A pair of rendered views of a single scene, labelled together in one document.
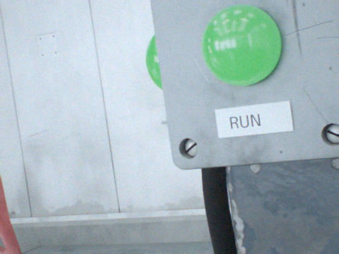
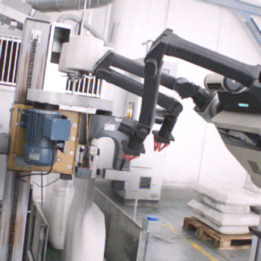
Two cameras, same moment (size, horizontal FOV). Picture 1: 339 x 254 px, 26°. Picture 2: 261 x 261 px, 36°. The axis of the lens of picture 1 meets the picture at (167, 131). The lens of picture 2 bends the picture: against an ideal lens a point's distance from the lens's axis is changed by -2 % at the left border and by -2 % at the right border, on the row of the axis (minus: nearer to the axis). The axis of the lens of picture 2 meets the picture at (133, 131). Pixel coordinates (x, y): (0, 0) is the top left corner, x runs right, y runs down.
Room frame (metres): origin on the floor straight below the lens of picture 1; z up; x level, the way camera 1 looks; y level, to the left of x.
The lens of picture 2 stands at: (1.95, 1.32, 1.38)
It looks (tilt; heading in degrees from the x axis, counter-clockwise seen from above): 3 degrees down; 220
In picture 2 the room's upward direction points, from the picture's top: 8 degrees clockwise
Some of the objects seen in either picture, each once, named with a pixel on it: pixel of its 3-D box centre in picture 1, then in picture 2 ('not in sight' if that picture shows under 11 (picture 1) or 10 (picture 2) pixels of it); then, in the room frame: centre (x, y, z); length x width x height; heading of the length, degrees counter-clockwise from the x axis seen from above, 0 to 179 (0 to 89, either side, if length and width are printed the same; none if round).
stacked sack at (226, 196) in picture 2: not in sight; (238, 197); (-2.39, -0.63, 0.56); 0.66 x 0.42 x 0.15; 151
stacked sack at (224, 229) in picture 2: not in sight; (220, 221); (-2.44, -0.83, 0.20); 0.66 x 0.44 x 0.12; 61
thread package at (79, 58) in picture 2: not in sight; (84, 55); (0.69, -0.09, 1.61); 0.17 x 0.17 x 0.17
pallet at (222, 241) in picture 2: not in sight; (240, 231); (-2.75, -0.69, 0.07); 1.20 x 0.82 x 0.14; 153
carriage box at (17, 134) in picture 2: not in sight; (41, 137); (0.68, -0.35, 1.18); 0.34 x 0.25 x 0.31; 151
